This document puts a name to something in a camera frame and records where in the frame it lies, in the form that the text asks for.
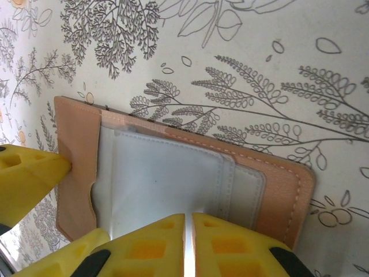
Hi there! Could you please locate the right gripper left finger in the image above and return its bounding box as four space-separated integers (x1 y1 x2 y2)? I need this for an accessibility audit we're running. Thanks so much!
80 213 186 277

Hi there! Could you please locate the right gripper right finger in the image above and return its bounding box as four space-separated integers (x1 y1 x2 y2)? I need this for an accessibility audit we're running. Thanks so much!
191 212 314 277

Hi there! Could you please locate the pink leather card holder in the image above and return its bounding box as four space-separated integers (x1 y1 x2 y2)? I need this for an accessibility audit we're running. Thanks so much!
53 96 317 250

